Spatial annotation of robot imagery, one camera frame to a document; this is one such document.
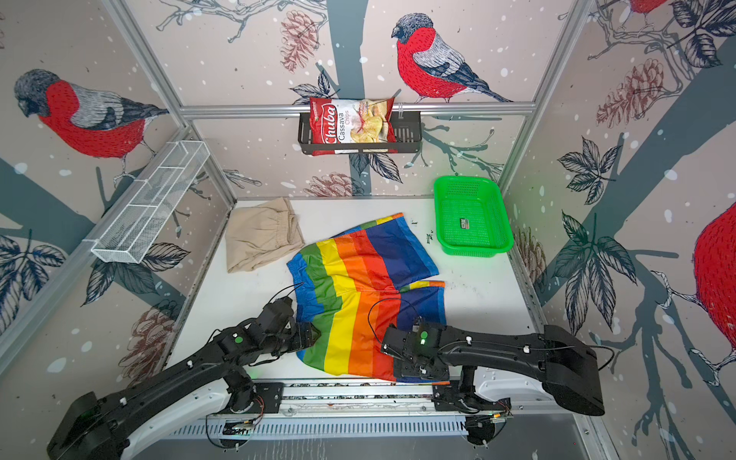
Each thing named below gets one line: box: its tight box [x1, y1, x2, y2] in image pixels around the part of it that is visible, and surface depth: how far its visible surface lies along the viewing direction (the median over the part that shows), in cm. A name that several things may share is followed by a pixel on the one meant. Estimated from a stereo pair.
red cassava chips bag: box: [309, 97, 398, 157], surface depth 90 cm
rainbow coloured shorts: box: [286, 212, 447, 381], surface depth 92 cm
